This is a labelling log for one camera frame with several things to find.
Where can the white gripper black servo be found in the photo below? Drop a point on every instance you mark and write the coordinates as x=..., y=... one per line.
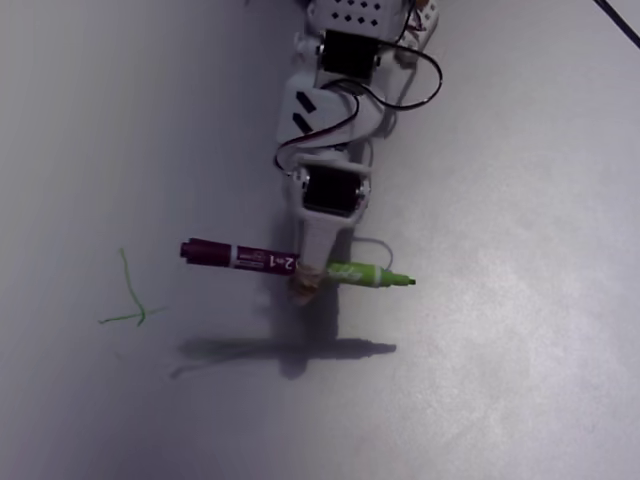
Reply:
x=327, y=192

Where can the purple green double-ended marker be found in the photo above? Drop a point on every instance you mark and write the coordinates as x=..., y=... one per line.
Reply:
x=250, y=260

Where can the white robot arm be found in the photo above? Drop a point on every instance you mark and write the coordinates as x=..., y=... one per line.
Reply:
x=320, y=110

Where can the tan rubber band bundle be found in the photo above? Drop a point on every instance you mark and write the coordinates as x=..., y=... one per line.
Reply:
x=307, y=285

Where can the green ink crossed lines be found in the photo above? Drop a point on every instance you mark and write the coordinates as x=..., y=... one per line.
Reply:
x=131, y=290

